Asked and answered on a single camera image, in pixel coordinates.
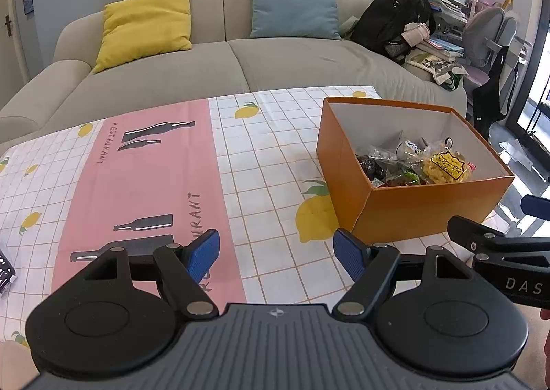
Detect pink pouch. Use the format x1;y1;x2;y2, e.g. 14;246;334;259
401;22;431;47

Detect beige sofa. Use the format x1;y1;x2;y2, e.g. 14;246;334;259
0;0;469;148

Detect black backpack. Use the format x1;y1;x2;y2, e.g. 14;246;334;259
350;0;437;64

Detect dark glossy snack packet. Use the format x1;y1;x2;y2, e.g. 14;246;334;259
356;155;380;181

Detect pink and white printed tablecloth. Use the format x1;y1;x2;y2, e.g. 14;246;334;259
0;85;510;345

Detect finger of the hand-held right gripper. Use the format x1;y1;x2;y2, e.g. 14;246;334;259
521;195;550;219
447;215;550;257

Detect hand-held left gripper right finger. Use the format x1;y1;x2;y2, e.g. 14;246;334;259
332;227;487;318

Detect yellow label waffle packet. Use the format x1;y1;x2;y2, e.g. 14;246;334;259
419;149;479;185

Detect yellow cushion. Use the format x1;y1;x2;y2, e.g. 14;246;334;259
92;0;193;74

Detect blue cushion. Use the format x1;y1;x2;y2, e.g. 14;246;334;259
249;0;343;41

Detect white sachet packet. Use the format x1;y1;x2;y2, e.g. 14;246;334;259
397;130;431;159

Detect stack of books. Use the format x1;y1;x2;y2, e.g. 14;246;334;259
415;37;467;62

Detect orange cardboard box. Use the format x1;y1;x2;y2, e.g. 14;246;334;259
317;97;515;243

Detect black garment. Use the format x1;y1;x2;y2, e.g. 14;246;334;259
473;44;521;142

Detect black mesh object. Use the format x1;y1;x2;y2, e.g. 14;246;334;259
0;250;17;294

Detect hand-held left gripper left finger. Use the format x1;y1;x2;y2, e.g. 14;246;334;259
69;228;222;319

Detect printed tote bag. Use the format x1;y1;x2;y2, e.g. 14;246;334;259
404;52;470;92

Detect grey desk chair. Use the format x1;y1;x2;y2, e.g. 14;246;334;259
462;7;519;95

